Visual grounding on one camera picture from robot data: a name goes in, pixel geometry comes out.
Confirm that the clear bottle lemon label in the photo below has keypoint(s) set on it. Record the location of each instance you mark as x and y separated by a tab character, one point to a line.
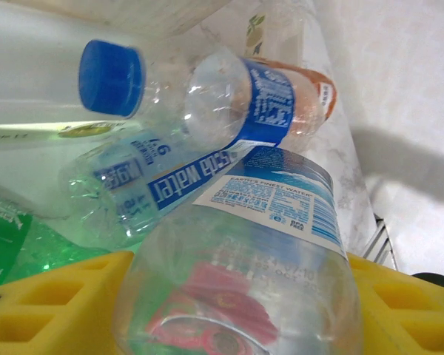
257	33
85	130

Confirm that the green bottle yellow cap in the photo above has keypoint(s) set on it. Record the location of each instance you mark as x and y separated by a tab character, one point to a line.
40	247

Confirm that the aluminium right side rail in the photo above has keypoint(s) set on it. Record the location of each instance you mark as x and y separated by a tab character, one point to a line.
381	240

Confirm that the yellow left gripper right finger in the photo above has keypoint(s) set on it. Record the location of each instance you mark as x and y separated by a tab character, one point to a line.
410	318

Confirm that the clear bottle red flower label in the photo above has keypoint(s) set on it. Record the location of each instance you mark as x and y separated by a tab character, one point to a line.
244	259

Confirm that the clear bottle blue cap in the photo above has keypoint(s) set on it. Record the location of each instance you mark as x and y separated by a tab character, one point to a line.
270	100

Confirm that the soda water bottle pale blue label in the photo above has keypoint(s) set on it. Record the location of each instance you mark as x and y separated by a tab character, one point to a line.
177	185

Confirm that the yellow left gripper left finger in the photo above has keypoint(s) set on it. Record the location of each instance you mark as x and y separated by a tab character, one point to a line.
40	318

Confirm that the cream plastic bin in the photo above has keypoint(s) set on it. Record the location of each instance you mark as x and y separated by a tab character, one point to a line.
133	15

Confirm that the brown drink bottle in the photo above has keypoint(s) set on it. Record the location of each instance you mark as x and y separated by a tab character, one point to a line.
323	92

